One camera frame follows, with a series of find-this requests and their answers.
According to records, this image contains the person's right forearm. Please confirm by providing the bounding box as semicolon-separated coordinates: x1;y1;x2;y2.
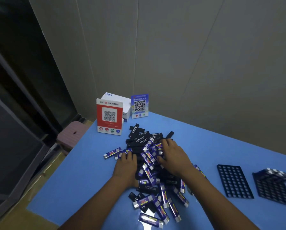
181;166;261;230

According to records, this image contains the white cardboard box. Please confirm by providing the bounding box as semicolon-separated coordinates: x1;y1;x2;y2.
100;91;132;123

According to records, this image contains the person's right hand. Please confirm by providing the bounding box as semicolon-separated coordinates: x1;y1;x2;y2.
156;138;195;179

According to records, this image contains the person's left forearm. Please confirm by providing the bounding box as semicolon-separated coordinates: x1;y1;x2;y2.
58;176;138;230

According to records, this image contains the person's left hand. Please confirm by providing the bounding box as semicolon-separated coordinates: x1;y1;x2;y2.
112;152;139;188

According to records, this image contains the row of blue lighters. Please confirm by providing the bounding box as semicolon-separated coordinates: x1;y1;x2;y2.
265;167;286;180

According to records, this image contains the pink plastic stool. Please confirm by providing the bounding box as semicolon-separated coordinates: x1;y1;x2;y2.
56;121;91;156

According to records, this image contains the red code sign stand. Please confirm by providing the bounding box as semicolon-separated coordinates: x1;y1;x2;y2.
96;98;124;136

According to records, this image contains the blue code sign stand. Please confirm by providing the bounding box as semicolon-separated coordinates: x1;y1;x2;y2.
130;94;149;119

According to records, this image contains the black grid tray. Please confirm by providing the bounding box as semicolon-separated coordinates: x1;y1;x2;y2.
216;164;255;199
252;168;286;207

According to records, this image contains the pile of mixed lighters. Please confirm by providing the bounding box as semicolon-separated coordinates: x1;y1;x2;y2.
103;123;207;230

